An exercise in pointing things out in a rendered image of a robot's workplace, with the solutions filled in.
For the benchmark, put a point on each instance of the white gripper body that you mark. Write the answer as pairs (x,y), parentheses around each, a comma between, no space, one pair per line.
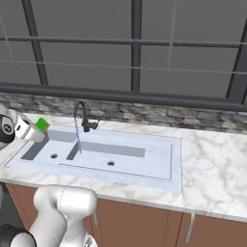
(34,135)

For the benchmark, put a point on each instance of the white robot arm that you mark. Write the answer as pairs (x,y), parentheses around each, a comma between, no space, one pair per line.
(53,209)

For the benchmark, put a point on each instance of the green and orange sponge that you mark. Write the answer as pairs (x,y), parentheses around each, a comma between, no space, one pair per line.
(41,124)

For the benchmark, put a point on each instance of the dark framed window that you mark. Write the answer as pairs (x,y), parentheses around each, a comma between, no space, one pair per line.
(136,48)

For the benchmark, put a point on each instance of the black curved tap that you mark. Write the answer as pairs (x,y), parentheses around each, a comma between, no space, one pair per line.
(85,123)

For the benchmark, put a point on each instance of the pale grey double sink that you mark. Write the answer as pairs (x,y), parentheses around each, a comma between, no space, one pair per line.
(128,160)

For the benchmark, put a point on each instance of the brown cupboard door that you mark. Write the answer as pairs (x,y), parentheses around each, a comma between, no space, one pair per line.
(22,202)
(138,225)
(222,233)

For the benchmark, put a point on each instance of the blue water stream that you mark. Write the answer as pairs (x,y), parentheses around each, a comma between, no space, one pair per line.
(78,138)

